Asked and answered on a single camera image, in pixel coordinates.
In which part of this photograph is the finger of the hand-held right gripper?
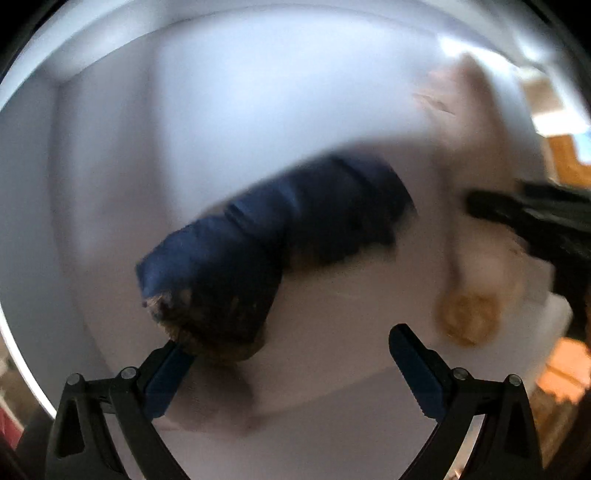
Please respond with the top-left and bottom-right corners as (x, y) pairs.
(466, 181), (591, 278)

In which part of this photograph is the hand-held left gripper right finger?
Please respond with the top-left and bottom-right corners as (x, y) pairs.
(389, 323), (542, 480)

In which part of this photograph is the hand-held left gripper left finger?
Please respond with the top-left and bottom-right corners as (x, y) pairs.
(45, 340), (195, 480)

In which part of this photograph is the beige sock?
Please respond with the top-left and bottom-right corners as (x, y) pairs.
(413, 53), (527, 349)

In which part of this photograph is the dark blue sock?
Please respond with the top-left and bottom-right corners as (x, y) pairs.
(135, 154), (416, 366)

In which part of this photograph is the white drawer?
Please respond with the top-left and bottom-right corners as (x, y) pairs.
(0, 0), (575, 480)

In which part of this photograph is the wooden door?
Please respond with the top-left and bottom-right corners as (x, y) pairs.
(547, 131), (591, 185)

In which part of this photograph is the wicker chair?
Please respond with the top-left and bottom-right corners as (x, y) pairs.
(533, 388), (578, 468)

